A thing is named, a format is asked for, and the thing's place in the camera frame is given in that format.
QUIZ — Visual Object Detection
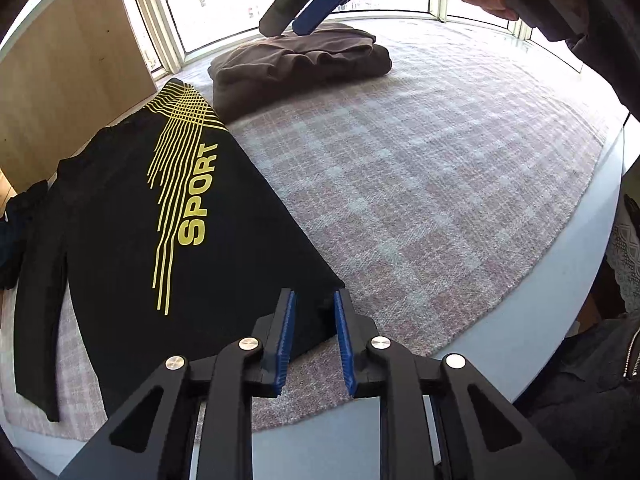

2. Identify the black sport shirt yellow print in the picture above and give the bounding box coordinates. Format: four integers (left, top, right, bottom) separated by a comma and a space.
14, 79, 342, 422

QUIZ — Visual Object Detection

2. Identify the black jacket with zipper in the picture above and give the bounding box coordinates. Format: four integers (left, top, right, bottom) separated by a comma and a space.
514, 311, 639, 479

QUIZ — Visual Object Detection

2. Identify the folded brown garment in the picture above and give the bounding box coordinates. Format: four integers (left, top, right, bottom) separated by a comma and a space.
208, 23, 392, 122

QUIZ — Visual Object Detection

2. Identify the pink plaid table cloth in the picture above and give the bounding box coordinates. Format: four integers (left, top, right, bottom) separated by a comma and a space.
1, 21, 603, 441

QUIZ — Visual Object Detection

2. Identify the large light plywood board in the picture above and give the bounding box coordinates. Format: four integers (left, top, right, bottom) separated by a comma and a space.
1, 0, 156, 192

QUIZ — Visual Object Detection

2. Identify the dark navy garment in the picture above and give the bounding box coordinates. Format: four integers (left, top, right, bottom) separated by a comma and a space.
0, 179, 49, 291

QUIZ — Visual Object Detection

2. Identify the white lace cloth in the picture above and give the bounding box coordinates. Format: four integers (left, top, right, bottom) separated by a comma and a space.
605, 194, 639, 312

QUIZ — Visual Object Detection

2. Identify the white window frame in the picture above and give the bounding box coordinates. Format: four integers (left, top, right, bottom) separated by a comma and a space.
117, 0, 640, 76

